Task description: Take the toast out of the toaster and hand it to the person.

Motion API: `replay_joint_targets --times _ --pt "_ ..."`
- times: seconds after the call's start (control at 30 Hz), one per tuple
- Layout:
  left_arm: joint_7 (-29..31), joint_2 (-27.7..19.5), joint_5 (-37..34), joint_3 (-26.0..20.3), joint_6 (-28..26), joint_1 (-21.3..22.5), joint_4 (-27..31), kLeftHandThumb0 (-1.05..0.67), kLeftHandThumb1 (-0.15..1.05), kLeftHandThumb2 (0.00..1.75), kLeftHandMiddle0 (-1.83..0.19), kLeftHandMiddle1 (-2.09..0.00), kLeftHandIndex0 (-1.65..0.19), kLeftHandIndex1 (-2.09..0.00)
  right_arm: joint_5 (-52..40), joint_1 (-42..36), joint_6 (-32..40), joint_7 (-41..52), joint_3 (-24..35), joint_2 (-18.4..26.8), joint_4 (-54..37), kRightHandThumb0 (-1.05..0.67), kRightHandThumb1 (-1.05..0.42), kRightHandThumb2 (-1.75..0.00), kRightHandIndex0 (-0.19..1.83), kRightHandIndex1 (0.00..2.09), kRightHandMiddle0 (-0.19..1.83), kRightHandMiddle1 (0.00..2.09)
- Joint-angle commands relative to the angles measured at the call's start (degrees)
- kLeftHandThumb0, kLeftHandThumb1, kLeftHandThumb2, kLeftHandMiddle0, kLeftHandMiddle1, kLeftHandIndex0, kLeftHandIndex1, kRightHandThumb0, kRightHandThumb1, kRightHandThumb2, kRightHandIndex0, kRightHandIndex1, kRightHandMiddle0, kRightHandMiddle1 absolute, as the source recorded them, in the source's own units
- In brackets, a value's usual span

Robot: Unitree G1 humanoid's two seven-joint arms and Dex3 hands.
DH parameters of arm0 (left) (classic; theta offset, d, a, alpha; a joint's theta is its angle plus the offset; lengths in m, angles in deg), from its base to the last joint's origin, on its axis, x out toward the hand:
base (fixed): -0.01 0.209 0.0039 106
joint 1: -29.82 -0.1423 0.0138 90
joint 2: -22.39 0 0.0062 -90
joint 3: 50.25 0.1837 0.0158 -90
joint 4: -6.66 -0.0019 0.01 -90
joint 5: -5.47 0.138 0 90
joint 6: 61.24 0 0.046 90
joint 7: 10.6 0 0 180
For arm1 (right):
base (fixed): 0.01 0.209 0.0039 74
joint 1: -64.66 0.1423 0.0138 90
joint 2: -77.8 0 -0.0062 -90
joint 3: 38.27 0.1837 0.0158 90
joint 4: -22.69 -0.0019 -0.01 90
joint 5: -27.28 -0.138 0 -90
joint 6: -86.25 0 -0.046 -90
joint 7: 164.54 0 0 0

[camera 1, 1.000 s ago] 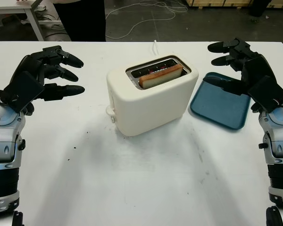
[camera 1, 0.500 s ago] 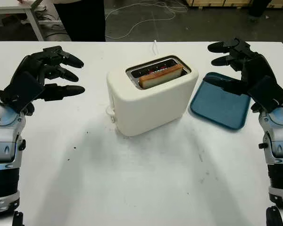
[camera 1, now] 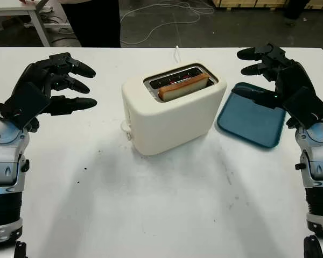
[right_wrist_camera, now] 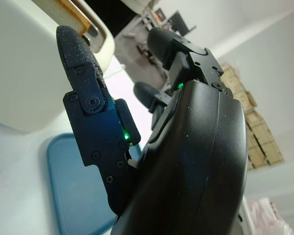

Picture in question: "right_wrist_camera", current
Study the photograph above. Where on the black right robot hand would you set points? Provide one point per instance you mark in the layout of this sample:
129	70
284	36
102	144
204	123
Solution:
186	159

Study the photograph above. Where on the black computer monitor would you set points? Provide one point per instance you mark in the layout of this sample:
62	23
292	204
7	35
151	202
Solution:
180	22

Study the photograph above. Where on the stack of cardboard boxes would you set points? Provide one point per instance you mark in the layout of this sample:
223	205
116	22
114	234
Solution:
259	137

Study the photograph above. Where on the slice of toast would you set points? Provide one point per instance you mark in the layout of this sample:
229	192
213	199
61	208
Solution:
68	14

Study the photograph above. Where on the person in black clothes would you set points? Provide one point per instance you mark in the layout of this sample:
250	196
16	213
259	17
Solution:
112	14

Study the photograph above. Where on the cream two-slot toaster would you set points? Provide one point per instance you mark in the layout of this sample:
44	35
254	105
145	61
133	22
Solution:
22	73

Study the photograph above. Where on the clear plastic bag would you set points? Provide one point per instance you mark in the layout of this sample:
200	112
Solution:
267	218

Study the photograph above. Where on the blue plastic tray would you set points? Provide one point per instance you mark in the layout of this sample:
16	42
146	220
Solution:
68	183

